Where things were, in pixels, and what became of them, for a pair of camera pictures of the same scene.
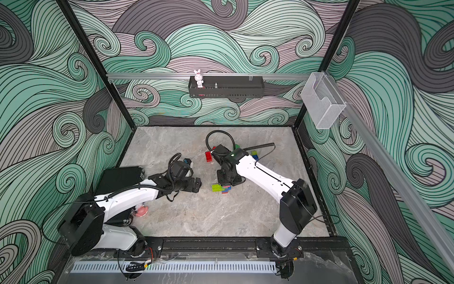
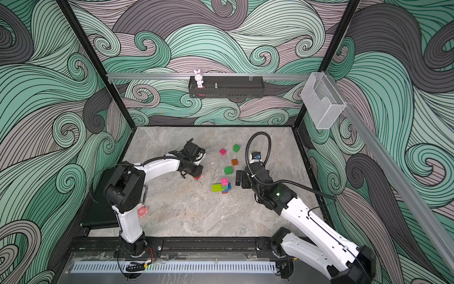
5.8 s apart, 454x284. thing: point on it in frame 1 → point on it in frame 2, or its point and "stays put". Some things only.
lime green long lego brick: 217,187 stays put
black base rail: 209,246 stays put
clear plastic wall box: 323,100 stays put
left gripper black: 191,188 → 198,172
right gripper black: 222,181 → 245,183
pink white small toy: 141,210 stays put
